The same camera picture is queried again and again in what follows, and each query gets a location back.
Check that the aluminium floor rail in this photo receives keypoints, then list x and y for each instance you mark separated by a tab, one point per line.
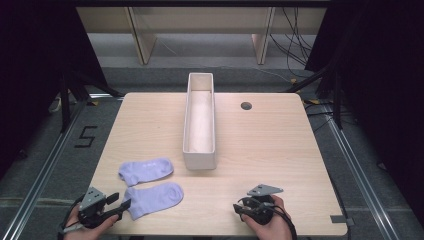
360	173
43	173

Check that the black metal stand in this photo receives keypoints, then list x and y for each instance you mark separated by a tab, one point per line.
65	100
336	100

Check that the dark curtain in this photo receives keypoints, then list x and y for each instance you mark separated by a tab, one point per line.
386	100
30	66

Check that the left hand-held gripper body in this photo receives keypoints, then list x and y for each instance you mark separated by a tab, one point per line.
90	204

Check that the long white storage box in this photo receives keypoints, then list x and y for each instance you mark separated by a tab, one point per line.
199	123

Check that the person's right hand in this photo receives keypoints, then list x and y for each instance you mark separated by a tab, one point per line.
271	229

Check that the grey tape strip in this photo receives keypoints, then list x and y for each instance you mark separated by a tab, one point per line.
340	220

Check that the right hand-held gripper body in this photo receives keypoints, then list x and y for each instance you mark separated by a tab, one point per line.
260	206

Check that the person's left hand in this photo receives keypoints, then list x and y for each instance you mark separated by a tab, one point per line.
87	230

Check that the lavender ankle sock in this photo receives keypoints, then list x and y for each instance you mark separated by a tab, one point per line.
146	170
155	198

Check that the light wooden shelf unit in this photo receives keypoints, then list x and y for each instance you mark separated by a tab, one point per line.
200	20

